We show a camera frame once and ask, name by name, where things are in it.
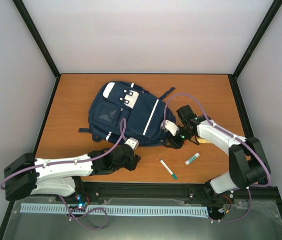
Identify green capped white marker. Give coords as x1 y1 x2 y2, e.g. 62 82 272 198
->
160 159 178 180

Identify navy blue student backpack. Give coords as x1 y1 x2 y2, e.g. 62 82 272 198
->
78 80 176 147

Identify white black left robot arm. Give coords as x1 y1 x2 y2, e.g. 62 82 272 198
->
2 144 141 202

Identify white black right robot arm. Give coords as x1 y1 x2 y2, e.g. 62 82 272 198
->
161 105 271 202

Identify green white glue stick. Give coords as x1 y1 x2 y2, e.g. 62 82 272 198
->
185 152 200 165

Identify yellow highlighter pen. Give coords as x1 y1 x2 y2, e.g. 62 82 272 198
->
197 138 212 144

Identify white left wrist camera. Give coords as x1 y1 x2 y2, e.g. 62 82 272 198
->
124 137 139 150

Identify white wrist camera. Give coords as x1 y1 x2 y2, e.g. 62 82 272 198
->
124 137 139 150
160 120 180 136

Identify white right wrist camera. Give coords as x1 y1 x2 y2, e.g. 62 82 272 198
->
160 120 180 136

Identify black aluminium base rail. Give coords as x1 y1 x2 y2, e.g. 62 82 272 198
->
55 181 280 207

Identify light blue slotted cable duct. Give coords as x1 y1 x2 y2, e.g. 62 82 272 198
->
19 203 208 218

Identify metal front base plate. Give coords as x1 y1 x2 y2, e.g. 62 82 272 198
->
2 200 282 240

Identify black right frame post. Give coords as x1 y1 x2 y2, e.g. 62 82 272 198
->
232 0 282 79

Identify black frame post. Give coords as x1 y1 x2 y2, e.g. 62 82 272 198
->
12 0 61 75
232 0 282 79

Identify black left frame post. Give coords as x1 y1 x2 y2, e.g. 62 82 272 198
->
12 0 61 75

